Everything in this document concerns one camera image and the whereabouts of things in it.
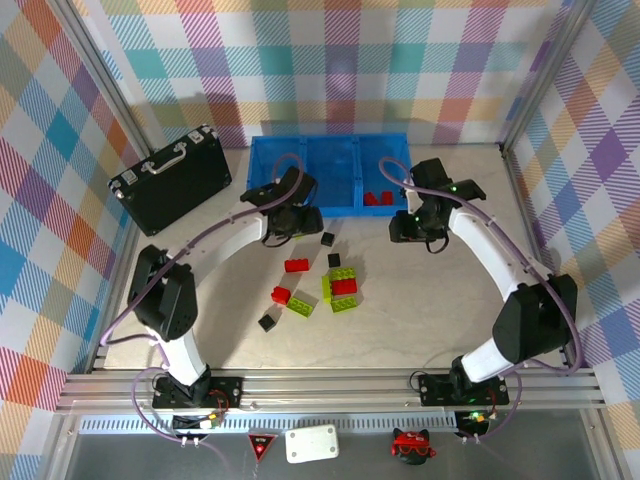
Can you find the blue three-compartment bin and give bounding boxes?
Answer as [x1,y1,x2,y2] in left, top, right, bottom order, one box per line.
[247,133,414,220]

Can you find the black cat toy red glasses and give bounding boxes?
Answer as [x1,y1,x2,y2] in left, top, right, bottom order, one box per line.
[390,427,437,466]

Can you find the white plastic box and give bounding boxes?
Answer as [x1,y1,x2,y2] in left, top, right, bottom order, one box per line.
[284,423,341,465]

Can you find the red triangle sticker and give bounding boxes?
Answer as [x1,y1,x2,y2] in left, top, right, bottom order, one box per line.
[247,433,275,462]

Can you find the aluminium side rail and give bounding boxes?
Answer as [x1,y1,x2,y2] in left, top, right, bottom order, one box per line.
[499,147,574,369]
[89,149,156,374]

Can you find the black briefcase silver handle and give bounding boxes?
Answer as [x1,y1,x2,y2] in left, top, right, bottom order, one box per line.
[108,127,234,237]

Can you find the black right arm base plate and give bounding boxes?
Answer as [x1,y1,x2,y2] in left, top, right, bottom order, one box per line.
[418,372,511,406]

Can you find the aluminium frame rail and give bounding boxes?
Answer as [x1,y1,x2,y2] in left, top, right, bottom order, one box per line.
[54,368,607,415]

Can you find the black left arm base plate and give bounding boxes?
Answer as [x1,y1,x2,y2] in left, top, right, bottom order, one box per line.
[152,377,245,409]

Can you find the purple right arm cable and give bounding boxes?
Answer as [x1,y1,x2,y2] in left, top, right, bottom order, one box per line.
[378,157,584,444]

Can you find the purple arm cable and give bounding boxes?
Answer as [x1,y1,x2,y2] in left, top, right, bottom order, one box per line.
[99,152,306,461]
[378,157,584,444]

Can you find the aluminium frame post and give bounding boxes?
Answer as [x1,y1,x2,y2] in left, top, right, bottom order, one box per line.
[498,0,599,159]
[52,0,156,156]

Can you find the grey slotted cable duct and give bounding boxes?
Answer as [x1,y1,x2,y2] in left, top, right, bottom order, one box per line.
[79,412,459,435]

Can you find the small controller board with wires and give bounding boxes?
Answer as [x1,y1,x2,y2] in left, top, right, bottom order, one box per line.
[172,413,224,434]
[455,409,494,431]

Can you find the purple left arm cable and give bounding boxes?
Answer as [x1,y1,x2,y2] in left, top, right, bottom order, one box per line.
[99,152,306,461]

